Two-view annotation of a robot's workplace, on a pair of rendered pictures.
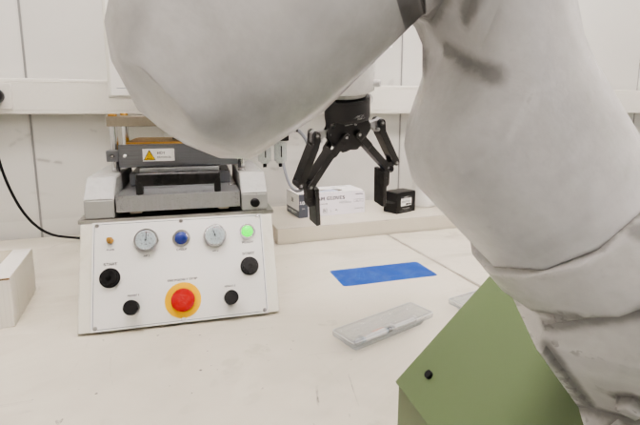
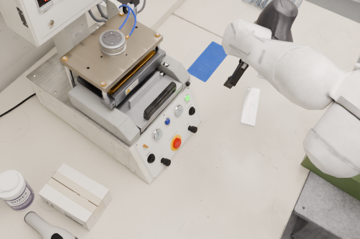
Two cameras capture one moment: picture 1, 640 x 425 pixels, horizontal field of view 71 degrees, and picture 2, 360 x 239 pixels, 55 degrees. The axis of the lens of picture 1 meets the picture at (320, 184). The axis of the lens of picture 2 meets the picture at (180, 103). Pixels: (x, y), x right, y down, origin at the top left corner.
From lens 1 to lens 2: 1.08 m
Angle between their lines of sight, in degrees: 58
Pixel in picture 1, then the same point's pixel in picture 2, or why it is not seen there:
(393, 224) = (174, 6)
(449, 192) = not seen: outside the picture
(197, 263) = (175, 125)
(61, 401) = (196, 211)
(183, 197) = (163, 105)
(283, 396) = (253, 161)
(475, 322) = not seen: hidden behind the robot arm
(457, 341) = not seen: hidden behind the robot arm
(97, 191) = (129, 131)
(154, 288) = (165, 147)
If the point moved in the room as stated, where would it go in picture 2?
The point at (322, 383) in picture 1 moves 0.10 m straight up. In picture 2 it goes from (256, 147) to (264, 134)
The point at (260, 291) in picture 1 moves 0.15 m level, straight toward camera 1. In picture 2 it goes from (197, 117) to (227, 141)
